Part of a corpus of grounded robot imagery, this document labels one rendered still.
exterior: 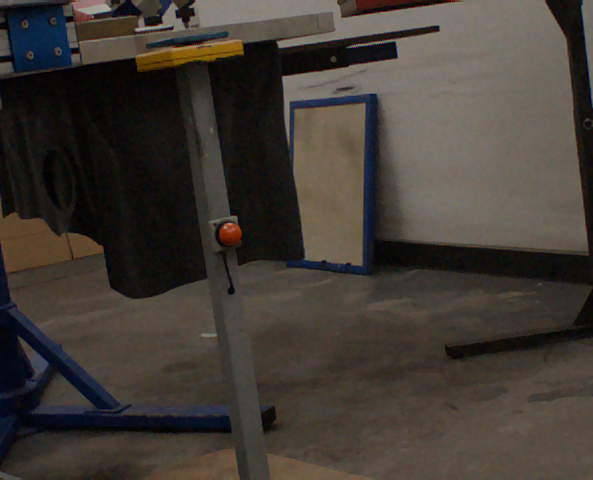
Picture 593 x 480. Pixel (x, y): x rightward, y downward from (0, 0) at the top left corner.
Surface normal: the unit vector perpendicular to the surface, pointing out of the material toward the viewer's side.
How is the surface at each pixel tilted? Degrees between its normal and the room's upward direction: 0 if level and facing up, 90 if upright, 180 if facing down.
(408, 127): 90
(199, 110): 90
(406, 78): 90
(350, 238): 78
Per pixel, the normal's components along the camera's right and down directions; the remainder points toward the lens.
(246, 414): 0.55, 0.04
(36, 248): 0.49, -0.21
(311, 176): -0.83, 0.01
